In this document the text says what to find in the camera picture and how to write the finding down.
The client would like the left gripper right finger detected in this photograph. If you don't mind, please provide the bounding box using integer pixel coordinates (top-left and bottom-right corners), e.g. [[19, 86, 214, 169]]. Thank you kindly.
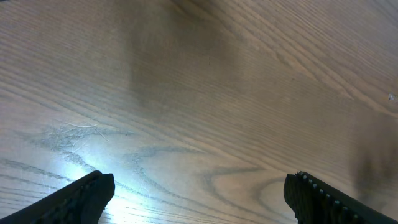
[[284, 171, 397, 224]]

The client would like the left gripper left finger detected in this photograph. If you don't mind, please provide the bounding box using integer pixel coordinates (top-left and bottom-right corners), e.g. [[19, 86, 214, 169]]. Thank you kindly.
[[1, 170, 115, 224]]

